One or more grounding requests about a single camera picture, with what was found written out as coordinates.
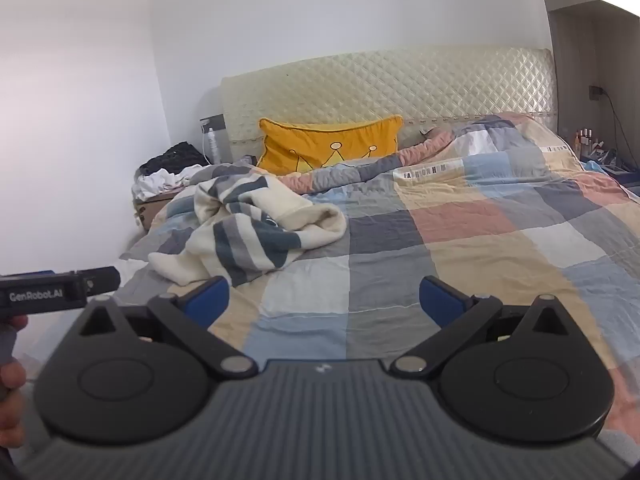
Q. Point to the grey bedside panel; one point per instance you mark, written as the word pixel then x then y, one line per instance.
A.
pixel 220 121

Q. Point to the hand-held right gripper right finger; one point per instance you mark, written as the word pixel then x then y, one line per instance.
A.
pixel 440 301

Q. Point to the white garment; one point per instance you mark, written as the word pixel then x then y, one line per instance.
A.
pixel 157 180

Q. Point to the group of small bottles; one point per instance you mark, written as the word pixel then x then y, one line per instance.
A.
pixel 586 142

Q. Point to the cream striped knit sweater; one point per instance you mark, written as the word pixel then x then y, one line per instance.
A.
pixel 250 220

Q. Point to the person's left hand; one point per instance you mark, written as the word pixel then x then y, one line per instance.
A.
pixel 10 382

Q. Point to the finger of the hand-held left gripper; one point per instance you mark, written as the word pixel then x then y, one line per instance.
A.
pixel 102 280

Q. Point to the wall socket with plug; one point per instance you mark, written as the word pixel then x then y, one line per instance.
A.
pixel 596 93

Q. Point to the cardboard box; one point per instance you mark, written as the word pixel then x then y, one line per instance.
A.
pixel 147 210

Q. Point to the patchwork quilt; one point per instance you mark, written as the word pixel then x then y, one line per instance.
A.
pixel 450 240

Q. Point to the cream quilted headboard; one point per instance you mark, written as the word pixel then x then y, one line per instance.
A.
pixel 400 85

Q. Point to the white bottle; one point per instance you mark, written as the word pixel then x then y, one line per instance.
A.
pixel 214 146

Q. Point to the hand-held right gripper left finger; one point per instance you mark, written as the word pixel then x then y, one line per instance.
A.
pixel 207 299

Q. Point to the yellow crown print pillow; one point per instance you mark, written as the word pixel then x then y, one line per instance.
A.
pixel 310 141

